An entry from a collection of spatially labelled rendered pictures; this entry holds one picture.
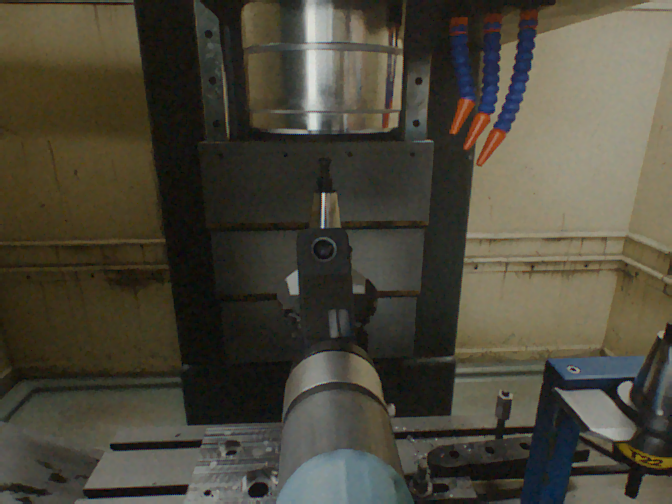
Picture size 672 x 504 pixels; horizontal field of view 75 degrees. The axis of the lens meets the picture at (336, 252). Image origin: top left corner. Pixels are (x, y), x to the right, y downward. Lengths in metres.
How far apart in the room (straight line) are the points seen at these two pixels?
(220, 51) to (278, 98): 0.53
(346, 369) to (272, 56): 0.27
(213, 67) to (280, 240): 0.36
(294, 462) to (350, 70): 0.30
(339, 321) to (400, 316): 0.69
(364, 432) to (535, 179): 1.28
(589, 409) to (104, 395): 1.46
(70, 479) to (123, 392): 0.44
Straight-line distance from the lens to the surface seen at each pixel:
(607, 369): 0.55
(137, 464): 0.91
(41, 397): 1.78
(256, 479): 0.72
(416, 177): 0.94
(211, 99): 0.93
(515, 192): 1.47
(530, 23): 0.49
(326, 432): 0.27
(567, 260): 1.61
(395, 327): 1.06
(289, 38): 0.41
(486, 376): 1.66
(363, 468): 0.25
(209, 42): 0.94
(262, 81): 0.43
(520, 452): 0.82
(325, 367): 0.32
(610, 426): 0.49
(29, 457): 1.33
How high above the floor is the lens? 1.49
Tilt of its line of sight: 19 degrees down
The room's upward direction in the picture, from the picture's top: straight up
